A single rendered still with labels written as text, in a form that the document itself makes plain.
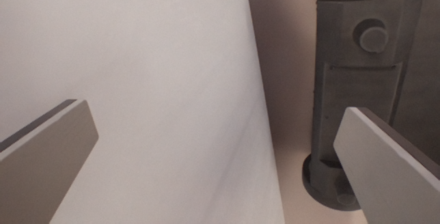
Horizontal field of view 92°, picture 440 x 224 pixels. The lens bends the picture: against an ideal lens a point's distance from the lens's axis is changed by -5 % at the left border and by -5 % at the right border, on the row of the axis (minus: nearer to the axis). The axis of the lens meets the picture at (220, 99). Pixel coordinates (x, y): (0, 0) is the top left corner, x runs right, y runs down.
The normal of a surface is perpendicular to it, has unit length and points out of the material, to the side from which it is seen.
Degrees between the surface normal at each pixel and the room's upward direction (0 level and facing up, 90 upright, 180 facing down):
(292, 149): 0
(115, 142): 90
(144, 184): 90
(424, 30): 0
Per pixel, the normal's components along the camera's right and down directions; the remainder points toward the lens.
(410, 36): 0.41, 0.37
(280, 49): -0.34, 0.50
